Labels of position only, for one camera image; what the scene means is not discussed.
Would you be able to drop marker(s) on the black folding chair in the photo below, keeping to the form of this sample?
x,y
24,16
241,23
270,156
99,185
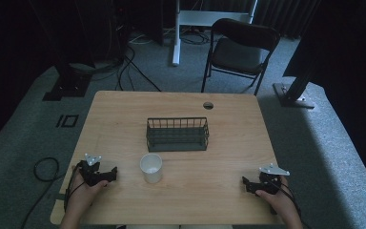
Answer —
x,y
239,54

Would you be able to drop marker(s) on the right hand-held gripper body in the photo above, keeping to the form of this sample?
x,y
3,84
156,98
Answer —
x,y
268,181

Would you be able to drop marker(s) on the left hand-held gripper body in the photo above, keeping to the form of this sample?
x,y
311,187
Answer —
x,y
90,171

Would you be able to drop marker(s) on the black metal stand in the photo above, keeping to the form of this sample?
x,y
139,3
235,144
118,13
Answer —
x,y
295,90
68,82

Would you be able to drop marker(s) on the person's right hand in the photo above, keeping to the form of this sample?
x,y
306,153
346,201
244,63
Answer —
x,y
278,198

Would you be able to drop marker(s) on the person's left hand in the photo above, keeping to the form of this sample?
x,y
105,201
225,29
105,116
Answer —
x,y
84,191

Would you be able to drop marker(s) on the white cup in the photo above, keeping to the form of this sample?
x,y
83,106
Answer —
x,y
151,167

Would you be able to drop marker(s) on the white desk frame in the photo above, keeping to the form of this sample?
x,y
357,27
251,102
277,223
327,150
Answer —
x,y
200,22

